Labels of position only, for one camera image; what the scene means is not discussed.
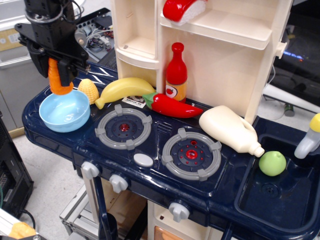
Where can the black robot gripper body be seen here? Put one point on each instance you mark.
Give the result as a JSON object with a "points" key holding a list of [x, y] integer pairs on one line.
{"points": [[56, 36]]}

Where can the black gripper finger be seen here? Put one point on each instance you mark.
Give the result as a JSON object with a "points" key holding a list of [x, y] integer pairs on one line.
{"points": [[67, 72], [39, 59]]}

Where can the orange toy carrot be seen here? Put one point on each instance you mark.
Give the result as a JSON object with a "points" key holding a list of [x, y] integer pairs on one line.
{"points": [[55, 80]]}

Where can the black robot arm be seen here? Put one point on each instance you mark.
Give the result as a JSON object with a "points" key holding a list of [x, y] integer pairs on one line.
{"points": [[50, 8]]}

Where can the light blue plastic bowl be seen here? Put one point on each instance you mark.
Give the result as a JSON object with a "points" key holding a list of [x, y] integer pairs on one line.
{"points": [[65, 113]]}

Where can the yellow toy corn cob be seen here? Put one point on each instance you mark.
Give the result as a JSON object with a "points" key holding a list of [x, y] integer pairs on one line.
{"points": [[89, 89]]}

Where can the grey toy dishwasher cabinet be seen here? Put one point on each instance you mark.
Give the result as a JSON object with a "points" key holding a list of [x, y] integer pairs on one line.
{"points": [[20, 81]]}

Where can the yellow toy banana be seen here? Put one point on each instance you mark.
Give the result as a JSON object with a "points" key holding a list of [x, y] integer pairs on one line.
{"points": [[124, 87]]}

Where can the left grey stove burner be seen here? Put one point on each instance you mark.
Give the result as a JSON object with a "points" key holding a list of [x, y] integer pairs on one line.
{"points": [[124, 128]]}

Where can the grey stove burner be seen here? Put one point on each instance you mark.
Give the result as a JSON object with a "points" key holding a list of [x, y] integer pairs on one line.
{"points": [[124, 128], [191, 155]]}

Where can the red toy chili pepper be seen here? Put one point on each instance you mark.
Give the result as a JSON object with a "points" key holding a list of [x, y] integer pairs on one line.
{"points": [[170, 107]]}

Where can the navy toy kitchen counter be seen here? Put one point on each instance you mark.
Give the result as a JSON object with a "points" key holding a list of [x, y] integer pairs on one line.
{"points": [[239, 200]]}

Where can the left grey stove knob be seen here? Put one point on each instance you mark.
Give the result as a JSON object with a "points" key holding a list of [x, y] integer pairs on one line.
{"points": [[89, 170]]}

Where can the grey stove knob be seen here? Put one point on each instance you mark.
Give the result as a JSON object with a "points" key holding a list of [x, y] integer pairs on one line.
{"points": [[179, 212], [89, 170], [118, 183]]}

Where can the red toy ketchup bottle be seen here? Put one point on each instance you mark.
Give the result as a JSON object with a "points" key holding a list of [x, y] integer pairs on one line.
{"points": [[176, 74]]}

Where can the grey oval stove button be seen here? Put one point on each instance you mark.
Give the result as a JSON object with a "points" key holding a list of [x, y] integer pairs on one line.
{"points": [[143, 160]]}

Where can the red white toy sushi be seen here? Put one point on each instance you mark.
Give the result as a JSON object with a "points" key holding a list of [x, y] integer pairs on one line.
{"points": [[179, 12]]}

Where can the middle grey stove knob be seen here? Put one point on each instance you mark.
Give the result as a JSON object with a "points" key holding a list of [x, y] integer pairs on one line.
{"points": [[118, 183]]}

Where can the black computer case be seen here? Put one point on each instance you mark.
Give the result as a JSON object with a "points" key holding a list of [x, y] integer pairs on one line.
{"points": [[16, 185]]}

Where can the right grey stove burner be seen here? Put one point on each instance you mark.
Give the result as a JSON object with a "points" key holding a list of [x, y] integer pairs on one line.
{"points": [[191, 155]]}

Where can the cream toy jug bottle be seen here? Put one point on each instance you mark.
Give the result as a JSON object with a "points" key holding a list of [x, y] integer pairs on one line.
{"points": [[224, 125]]}

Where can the cream toy kitchen shelf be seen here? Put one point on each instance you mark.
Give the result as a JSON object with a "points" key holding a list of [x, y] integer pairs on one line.
{"points": [[229, 49]]}

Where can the right grey stove knob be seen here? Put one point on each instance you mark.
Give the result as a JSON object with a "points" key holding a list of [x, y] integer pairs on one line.
{"points": [[179, 212]]}

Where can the small green can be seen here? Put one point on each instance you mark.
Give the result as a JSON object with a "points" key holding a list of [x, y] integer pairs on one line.
{"points": [[289, 110]]}

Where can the green toy apple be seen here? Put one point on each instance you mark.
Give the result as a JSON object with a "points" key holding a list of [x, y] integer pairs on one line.
{"points": [[272, 163]]}

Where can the grey toy faucet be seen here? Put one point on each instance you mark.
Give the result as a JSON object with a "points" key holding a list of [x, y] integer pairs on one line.
{"points": [[311, 140]]}

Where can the aluminium extrusion frame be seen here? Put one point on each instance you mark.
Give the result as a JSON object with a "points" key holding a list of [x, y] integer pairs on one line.
{"points": [[78, 219]]}

